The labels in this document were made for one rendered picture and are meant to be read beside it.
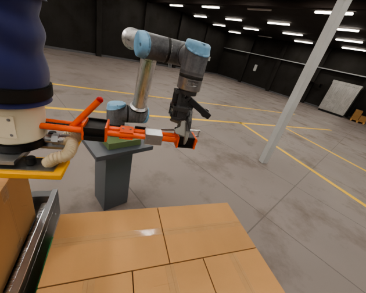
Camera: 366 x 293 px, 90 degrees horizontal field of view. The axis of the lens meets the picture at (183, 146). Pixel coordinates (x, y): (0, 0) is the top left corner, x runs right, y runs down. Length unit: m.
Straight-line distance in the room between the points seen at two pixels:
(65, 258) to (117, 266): 0.26
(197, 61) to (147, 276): 1.01
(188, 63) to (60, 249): 1.09
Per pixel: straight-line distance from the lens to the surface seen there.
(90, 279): 1.15
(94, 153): 1.53
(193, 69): 0.69
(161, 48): 0.77
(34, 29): 0.71
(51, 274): 1.19
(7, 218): 1.09
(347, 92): 16.09
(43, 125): 0.78
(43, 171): 0.75
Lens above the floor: 1.57
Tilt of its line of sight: 27 degrees down
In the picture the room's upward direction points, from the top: 14 degrees clockwise
